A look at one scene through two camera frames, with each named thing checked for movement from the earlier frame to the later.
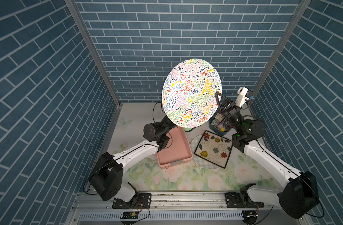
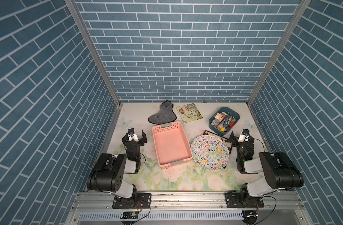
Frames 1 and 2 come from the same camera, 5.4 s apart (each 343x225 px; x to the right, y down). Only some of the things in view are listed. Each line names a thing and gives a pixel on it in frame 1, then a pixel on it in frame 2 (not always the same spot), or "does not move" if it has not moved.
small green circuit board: [130, 214] does not move
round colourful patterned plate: [189, 92] → [209, 152]
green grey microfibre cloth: [188, 129] → [165, 115]
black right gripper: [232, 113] → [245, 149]
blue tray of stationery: [220, 123] does not move
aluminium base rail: [203, 208] does not move
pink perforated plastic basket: [177, 150] does not move
